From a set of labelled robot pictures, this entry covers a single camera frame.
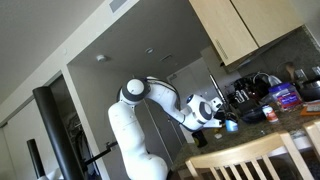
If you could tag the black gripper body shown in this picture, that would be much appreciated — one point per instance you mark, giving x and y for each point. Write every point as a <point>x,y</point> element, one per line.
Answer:
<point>225,115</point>

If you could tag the black espresso machine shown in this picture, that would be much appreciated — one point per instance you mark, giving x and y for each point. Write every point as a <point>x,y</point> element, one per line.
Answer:
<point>246,91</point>

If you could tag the round ceiling sprinkler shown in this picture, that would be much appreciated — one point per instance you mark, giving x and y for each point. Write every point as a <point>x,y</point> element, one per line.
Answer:
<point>149,50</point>

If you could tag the blue cup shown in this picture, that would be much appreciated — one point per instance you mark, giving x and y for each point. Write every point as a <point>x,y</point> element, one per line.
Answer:
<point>232,127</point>

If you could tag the orange flat box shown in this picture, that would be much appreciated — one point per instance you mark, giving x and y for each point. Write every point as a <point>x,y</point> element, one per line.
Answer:
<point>310,110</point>

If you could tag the small white crumpled object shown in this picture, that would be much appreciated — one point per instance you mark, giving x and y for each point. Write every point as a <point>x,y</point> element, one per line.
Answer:
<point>218,135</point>

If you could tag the black cooking pot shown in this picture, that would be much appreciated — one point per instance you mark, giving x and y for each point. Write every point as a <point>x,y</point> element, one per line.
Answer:
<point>310,89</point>

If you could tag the thick black pole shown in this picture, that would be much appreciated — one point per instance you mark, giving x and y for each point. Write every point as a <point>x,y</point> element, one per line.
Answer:
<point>55,133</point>

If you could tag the light wood cabinet door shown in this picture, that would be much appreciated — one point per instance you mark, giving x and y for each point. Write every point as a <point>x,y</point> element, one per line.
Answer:
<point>266,16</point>
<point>223,26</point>

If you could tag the thin black pole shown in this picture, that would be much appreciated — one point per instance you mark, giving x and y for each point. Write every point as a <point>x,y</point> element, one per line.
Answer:
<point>35,160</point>

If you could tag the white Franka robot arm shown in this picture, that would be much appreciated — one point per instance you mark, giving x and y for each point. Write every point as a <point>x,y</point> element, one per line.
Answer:
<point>133,150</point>

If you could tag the wooden spoon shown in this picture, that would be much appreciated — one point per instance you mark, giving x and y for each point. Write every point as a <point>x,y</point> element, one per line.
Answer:
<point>289,69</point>

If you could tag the black clamp rod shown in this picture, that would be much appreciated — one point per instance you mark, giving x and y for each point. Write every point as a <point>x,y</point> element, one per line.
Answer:
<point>100,154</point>

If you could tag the dark blue speckled bowl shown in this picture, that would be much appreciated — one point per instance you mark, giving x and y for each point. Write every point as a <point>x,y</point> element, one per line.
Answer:
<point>253,116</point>

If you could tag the black mug yellow logo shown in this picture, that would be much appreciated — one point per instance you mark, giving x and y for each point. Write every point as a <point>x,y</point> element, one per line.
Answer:
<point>199,138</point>

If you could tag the white smoke detector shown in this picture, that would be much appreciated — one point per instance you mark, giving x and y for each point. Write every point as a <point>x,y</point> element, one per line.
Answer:
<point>101,58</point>

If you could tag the light wooden slat chair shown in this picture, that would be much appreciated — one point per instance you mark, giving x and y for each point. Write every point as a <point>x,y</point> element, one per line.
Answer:
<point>313,133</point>
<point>233,155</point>

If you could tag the white wall outlet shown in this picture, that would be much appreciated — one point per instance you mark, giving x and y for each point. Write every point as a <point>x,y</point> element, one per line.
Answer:
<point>300,74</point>
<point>316,70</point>

